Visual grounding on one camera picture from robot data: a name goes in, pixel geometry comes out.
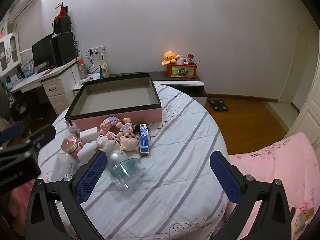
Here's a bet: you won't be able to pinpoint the orange storage box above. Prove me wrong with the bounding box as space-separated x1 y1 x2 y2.
167 64 198 78

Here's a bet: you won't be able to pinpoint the white desk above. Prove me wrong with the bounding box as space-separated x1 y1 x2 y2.
10 57 82 115

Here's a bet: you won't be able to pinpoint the rose gold jar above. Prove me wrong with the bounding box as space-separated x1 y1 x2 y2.
61 135 83 163

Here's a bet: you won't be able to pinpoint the white unicorn figure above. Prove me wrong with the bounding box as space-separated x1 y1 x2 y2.
96 135 123 155

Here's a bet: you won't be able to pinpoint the white door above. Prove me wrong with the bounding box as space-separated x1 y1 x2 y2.
279 27 313 105

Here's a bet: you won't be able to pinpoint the pink printed blanket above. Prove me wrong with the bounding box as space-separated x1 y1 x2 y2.
227 132 320 240

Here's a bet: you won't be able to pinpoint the pink storage box black rim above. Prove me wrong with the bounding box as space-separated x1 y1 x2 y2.
64 72 163 130

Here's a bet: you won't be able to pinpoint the cream pig doll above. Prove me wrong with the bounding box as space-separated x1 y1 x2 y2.
120 132 137 153

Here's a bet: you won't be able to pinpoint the black bathroom scale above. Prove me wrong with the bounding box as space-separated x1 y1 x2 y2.
208 99 229 112

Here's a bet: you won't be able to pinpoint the black computer monitor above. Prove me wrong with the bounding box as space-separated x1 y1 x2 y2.
32 33 55 68

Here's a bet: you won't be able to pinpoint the black speakers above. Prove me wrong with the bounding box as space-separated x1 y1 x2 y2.
52 32 77 67

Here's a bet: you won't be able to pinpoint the clear cup with teal lid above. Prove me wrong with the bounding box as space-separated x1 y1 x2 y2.
109 158 147 190

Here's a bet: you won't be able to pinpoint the orange octopus plush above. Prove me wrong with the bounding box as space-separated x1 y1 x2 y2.
162 51 181 67

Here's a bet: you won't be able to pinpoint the clear plastic box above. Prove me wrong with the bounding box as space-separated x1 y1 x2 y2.
54 152 75 180

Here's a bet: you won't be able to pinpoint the black power cable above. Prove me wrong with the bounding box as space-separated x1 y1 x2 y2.
86 50 95 72

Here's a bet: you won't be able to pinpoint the white glass door cabinet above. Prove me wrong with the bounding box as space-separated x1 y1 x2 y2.
0 24 20 77

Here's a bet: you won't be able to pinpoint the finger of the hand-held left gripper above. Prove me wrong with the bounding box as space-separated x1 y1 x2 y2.
24 124 57 154
0 122 23 143

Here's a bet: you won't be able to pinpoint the blue box on desk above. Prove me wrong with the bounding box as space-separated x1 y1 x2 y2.
21 61 34 77

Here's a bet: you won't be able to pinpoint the white nightstand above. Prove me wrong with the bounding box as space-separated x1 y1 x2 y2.
72 74 101 97

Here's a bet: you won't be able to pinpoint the white rounded bottle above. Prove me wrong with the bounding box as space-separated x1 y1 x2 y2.
76 140 100 163

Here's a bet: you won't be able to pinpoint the silver ball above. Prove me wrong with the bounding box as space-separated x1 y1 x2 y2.
109 151 128 167

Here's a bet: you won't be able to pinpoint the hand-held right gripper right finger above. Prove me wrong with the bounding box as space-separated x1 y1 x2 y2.
209 151 293 240

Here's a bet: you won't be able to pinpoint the yellow teal snack bag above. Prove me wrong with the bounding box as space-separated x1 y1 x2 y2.
99 61 110 78

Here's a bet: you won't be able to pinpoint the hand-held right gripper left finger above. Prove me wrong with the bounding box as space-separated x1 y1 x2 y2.
24 150 108 240

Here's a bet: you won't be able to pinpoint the small glass bottle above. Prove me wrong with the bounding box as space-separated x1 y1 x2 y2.
69 124 80 138

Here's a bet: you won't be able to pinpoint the black speaker box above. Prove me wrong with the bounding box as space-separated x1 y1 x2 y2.
54 16 71 34

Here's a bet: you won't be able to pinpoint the black office chair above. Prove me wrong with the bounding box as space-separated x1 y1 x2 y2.
0 82 43 129

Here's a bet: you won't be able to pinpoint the white wall socket strip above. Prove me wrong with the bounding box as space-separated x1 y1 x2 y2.
88 46 107 55

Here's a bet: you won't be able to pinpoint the blue rectangular box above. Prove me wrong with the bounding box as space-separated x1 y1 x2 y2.
139 124 150 157

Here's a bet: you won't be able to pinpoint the white air conditioner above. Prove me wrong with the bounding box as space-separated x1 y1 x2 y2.
10 0 42 22

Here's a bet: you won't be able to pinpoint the water bottle orange cap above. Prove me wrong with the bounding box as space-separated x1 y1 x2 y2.
77 57 88 79

